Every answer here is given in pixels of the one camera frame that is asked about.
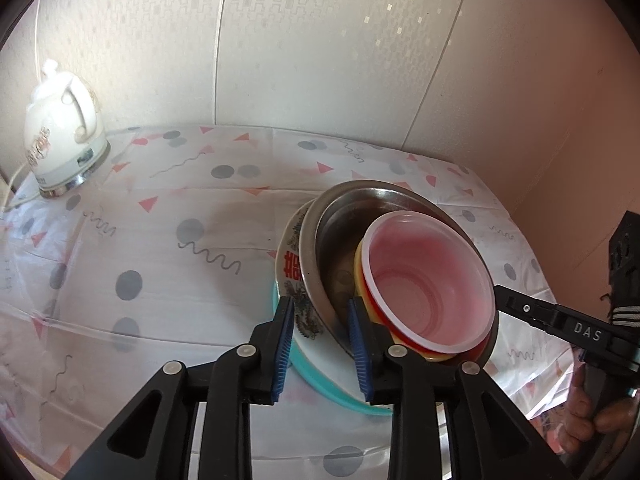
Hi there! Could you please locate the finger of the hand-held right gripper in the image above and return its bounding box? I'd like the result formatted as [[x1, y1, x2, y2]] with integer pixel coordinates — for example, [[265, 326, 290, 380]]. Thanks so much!
[[492, 285, 557, 333]]

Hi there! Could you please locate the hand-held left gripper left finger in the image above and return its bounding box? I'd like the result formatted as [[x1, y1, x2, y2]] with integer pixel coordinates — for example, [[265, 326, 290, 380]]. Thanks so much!
[[62, 296, 296, 480]]

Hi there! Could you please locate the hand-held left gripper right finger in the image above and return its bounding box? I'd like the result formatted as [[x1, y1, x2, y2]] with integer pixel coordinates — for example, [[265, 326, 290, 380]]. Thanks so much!
[[347, 296, 561, 480]]

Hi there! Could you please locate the teal plastic plate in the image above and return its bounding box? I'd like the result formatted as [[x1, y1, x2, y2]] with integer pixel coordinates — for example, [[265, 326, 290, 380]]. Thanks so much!
[[270, 280, 396, 417]]

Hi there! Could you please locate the yellow plastic bowl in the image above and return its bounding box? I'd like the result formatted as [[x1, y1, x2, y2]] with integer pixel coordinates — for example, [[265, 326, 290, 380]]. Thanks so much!
[[353, 240, 493, 365]]

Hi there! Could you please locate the large floral ceramic plate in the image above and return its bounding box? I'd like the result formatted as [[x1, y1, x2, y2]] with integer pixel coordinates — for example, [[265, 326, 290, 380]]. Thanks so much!
[[275, 207, 396, 403]]

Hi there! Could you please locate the red plastic bowl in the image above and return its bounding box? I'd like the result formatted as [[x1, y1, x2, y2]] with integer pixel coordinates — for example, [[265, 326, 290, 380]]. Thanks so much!
[[360, 211, 497, 356]]

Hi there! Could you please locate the stainless steel bowl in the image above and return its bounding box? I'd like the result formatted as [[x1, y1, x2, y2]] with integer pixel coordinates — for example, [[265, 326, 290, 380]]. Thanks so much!
[[299, 180, 498, 366]]

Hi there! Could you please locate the person's right forearm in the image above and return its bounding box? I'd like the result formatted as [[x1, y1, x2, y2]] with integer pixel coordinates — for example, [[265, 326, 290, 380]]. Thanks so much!
[[606, 210, 640, 328]]

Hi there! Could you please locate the person's right hand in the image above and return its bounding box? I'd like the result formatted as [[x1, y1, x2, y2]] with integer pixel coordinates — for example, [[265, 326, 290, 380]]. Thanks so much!
[[560, 367, 638, 458]]

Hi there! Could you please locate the white patterned tablecloth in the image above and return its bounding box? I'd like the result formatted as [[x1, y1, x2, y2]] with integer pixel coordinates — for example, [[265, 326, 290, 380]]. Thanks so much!
[[0, 125, 576, 480]]

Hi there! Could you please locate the white floral electric kettle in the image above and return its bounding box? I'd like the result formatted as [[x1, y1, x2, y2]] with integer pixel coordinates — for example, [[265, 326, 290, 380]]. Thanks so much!
[[24, 59, 111, 198]]

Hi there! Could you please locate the white kettle power cord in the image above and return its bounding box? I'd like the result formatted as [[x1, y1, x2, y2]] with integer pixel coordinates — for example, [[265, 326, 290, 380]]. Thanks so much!
[[0, 162, 41, 211]]

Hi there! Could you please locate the white wall cable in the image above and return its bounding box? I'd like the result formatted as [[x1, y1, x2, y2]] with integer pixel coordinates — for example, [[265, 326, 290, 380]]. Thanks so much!
[[34, 0, 44, 68]]

